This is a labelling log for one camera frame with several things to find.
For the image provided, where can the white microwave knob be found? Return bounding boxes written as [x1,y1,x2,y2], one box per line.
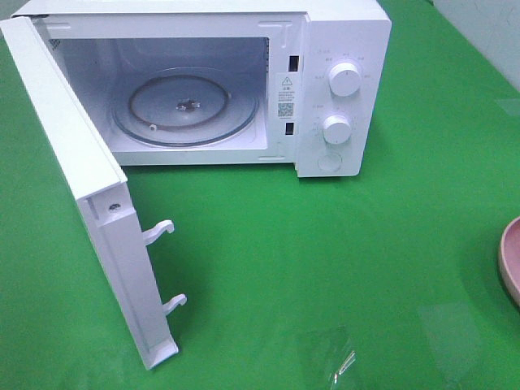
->
[323,115,353,145]
[327,59,362,97]

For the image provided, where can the white microwave door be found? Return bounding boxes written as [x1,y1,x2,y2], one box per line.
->
[1,16,187,369]

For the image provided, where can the pink plate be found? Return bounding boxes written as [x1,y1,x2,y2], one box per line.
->
[498,217,520,306]

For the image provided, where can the glass microwave turntable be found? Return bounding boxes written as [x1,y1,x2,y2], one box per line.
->
[112,67,265,148]

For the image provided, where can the white microwave oven body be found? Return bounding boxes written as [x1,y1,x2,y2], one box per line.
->
[9,1,392,177]

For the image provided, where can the green table cover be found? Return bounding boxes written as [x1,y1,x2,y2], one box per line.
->
[1,1,519,389]

